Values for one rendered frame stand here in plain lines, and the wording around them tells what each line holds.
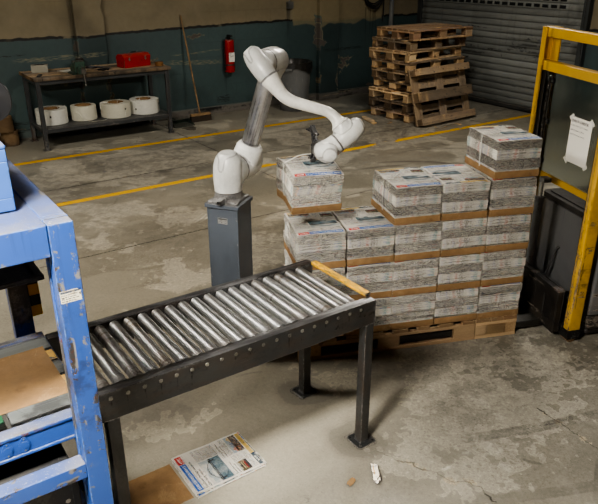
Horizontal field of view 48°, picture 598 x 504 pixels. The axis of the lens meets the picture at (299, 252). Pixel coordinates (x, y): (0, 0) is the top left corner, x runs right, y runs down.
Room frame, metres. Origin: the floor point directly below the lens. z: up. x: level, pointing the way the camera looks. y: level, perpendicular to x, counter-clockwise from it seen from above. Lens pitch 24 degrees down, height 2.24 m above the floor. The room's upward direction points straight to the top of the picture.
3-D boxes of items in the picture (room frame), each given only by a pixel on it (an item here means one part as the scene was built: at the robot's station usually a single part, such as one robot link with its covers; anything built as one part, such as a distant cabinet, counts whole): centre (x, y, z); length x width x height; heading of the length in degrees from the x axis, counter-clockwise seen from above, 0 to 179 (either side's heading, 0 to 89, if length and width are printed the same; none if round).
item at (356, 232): (3.74, -0.51, 0.42); 1.17 x 0.39 x 0.83; 103
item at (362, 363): (2.72, -0.32, 0.34); 0.06 x 0.06 x 0.68; 35
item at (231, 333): (2.56, 0.36, 0.77); 0.47 x 0.05 x 0.05; 35
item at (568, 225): (4.10, -2.00, 0.40); 0.69 x 0.55 x 0.80; 13
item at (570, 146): (4.02, -1.66, 1.28); 0.57 x 0.01 x 0.65; 13
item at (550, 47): (4.33, -1.57, 0.97); 0.09 x 0.09 x 1.75; 13
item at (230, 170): (3.55, 0.39, 1.17); 0.18 x 0.16 x 0.22; 156
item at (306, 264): (2.77, 0.50, 0.74); 1.34 x 0.05 x 0.12; 125
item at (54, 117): (9.02, 2.66, 0.55); 1.80 x 0.70 x 1.09; 125
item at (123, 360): (2.31, 0.73, 0.77); 0.47 x 0.05 x 0.05; 35
